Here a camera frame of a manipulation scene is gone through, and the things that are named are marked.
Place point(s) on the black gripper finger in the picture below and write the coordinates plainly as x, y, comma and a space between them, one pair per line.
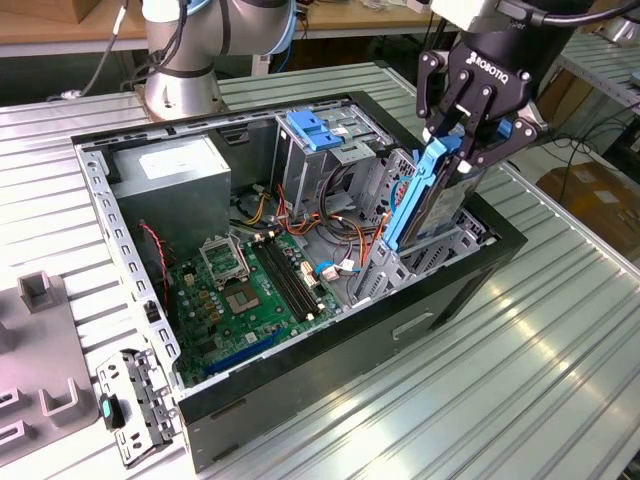
520, 132
429, 85

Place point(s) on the hard disk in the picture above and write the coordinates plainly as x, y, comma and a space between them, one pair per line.
435, 210

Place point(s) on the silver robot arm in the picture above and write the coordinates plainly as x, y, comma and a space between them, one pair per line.
175, 60

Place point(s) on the grey metal disk bay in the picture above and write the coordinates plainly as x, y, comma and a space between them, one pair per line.
385, 270

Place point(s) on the metal slat side table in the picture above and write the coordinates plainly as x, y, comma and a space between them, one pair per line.
600, 70

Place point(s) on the brown cardboard box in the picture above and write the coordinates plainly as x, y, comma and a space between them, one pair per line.
595, 200

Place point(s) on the blue plastic cage latch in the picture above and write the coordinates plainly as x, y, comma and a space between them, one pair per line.
310, 131

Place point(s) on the grey metal drive cage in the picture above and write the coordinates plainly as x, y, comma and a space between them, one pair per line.
305, 170

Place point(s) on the black RAM slot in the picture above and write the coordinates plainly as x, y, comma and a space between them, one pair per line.
295, 280
282, 280
276, 280
288, 280

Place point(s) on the grey power supply unit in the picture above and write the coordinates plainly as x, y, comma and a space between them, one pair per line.
170, 200

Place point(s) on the green motherboard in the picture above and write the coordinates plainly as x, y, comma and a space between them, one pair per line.
272, 322

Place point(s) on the CPU socket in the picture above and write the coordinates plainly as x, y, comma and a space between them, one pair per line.
241, 300

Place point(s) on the black PC case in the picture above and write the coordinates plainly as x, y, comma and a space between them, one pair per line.
325, 370

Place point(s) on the blue expansion slot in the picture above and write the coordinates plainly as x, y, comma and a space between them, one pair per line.
235, 361

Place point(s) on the wooden desk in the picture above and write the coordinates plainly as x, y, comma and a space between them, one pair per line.
50, 27

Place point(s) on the black latch with blue mark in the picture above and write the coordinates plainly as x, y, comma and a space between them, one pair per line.
112, 412

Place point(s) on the grey parts rack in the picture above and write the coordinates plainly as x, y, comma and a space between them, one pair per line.
45, 345

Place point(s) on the grey metal slot bracket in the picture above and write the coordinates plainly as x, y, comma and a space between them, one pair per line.
112, 372

